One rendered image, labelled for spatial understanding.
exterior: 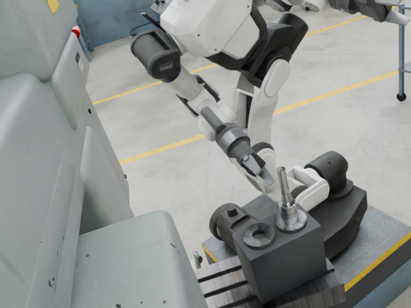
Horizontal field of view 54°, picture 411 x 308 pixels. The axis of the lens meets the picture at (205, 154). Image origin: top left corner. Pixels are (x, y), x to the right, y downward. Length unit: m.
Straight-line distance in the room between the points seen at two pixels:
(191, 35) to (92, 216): 0.74
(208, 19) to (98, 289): 0.94
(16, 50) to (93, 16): 7.88
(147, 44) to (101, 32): 7.21
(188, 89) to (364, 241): 1.12
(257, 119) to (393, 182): 1.65
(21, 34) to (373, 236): 1.78
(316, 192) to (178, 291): 1.44
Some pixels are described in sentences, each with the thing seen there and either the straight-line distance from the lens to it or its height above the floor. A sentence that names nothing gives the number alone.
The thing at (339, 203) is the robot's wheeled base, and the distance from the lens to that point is 1.99.
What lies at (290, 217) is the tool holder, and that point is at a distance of 1.12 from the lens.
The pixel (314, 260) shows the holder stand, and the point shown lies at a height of 0.98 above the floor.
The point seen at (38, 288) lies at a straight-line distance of 0.41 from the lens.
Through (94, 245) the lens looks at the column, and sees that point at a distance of 0.55.
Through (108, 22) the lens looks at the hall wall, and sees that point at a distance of 8.49.
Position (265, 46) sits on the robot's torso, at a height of 1.42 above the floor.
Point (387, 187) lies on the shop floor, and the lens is 2.96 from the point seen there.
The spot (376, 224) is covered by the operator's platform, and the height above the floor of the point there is 0.40.
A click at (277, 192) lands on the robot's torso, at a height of 0.79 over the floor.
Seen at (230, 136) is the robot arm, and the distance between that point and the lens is 1.20.
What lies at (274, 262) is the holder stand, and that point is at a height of 1.04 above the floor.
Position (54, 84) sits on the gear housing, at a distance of 0.67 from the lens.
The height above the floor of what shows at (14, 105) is 1.75.
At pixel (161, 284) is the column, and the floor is 1.56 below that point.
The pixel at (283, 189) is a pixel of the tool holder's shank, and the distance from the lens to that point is 1.07.
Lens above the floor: 1.89
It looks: 31 degrees down
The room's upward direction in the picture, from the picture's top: 17 degrees counter-clockwise
